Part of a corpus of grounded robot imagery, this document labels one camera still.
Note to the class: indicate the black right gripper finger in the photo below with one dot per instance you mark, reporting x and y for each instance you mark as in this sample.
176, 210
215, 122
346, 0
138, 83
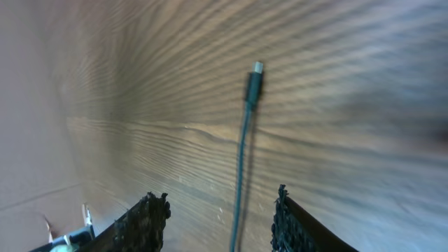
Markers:
296, 230

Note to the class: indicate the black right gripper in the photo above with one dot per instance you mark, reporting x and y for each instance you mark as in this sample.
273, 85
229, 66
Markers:
140, 229

